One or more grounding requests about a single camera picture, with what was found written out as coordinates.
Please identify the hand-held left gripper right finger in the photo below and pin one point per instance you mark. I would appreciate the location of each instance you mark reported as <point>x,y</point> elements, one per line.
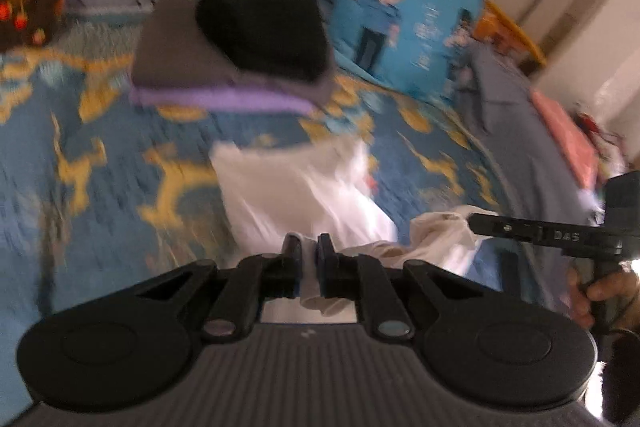
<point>322,267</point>

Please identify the person's right hand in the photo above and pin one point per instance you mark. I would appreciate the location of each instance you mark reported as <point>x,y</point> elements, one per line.
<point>612,289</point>

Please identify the black folded garment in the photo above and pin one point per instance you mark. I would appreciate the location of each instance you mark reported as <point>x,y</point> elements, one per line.
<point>265,32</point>

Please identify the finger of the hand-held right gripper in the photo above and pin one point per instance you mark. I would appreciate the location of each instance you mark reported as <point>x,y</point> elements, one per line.
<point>500,227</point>

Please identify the grey folded garment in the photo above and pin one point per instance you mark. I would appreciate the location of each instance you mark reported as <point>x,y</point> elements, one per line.
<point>170,52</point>

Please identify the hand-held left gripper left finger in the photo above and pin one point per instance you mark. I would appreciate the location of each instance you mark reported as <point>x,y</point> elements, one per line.
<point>298,267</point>

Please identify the blue cartoon print cushion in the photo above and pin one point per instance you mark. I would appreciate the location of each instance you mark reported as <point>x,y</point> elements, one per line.
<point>410,17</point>

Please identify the yellow wooden rack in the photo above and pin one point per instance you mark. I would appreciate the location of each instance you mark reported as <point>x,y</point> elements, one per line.
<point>520,32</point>

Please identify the orange bag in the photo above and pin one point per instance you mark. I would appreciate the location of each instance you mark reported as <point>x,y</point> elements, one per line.
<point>485,29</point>

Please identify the grey-blue bed sheet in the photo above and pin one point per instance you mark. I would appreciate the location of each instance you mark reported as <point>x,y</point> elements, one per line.
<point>520,142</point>

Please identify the blue floral quilt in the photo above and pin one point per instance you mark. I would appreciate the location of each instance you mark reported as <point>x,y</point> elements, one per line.
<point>100,132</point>

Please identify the pink cloth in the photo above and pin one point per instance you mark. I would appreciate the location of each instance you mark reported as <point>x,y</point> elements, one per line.
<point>565,137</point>

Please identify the purple folded garment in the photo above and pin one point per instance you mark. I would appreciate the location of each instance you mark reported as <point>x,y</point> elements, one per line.
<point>215,99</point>

